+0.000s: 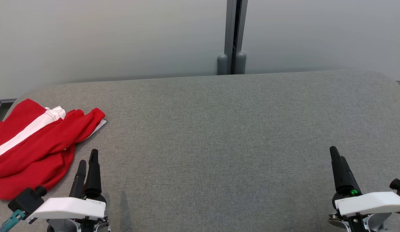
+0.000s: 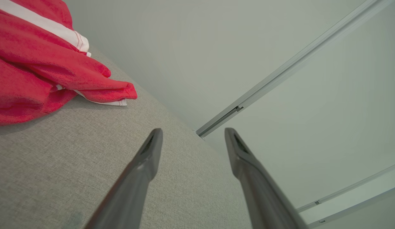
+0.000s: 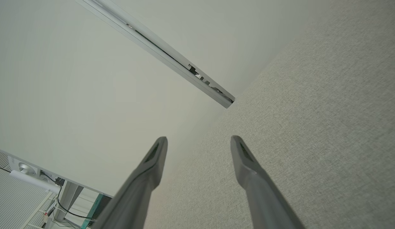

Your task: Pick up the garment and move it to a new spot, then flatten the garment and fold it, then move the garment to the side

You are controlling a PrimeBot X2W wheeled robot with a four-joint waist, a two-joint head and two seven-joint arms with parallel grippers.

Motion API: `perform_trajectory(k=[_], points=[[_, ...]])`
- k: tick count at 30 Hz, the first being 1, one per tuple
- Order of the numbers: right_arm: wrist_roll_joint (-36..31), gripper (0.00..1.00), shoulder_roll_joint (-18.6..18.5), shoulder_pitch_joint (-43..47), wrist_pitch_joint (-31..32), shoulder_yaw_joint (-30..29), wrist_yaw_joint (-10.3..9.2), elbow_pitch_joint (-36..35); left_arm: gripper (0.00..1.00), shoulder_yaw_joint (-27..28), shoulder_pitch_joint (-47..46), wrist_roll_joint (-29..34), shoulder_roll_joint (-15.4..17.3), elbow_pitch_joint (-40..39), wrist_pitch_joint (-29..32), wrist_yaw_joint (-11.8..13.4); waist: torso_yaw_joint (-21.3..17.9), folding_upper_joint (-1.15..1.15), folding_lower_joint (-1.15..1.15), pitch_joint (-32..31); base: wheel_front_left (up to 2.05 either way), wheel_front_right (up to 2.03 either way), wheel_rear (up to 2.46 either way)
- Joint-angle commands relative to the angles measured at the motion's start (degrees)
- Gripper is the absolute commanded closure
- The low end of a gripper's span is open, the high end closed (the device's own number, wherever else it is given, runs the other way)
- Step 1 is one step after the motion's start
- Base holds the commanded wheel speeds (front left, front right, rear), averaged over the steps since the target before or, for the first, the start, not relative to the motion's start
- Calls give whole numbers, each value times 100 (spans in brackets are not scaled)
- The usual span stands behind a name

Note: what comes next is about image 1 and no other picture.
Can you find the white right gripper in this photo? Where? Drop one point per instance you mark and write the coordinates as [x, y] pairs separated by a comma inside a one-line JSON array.
[[370, 203]]

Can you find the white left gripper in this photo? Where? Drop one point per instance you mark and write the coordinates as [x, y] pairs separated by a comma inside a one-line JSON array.
[[67, 207]]

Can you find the red jersey with white sleeves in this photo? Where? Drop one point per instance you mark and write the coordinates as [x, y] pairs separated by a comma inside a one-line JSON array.
[[42, 154]]

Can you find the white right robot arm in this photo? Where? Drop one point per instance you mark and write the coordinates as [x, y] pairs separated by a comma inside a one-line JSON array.
[[378, 224]]

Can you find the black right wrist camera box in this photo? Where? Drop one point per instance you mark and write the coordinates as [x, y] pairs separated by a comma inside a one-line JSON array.
[[399, 186]]

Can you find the grey cylindrical post cap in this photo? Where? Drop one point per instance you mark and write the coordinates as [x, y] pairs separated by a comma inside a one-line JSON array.
[[241, 62], [222, 64]]

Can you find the grey partition post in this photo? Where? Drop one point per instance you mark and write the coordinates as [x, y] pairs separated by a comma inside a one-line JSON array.
[[234, 32]]

